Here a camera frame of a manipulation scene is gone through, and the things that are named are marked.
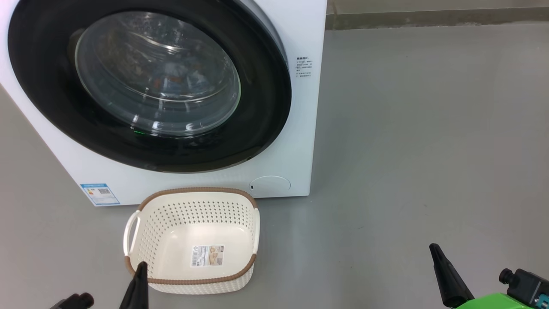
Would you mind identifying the round white filter cover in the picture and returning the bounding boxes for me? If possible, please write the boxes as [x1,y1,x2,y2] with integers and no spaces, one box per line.
[250,176,291,198]

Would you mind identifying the black round glass washer door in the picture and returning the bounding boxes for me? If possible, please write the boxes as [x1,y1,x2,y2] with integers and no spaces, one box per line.
[8,0,292,173]

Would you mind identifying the white perforated brown-rimmed laundry basket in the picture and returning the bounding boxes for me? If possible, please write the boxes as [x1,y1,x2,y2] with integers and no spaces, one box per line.
[124,187,260,295]

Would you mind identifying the white front-load washing machine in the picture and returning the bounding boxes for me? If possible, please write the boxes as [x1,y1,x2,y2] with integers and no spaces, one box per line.
[0,0,327,207]

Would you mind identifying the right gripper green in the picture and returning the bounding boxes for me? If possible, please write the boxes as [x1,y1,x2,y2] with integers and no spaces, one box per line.
[429,243,537,309]

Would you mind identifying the blue energy label sticker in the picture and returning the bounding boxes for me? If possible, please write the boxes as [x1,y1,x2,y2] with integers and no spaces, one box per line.
[80,183,121,206]

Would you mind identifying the paper product label sticker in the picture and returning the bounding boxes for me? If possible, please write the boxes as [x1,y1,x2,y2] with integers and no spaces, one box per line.
[191,245,225,267]

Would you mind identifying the printed warning text label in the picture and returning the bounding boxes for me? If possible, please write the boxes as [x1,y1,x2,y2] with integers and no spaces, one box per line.
[295,56,314,79]

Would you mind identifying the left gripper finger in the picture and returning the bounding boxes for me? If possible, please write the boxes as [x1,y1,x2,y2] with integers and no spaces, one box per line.
[119,262,149,309]

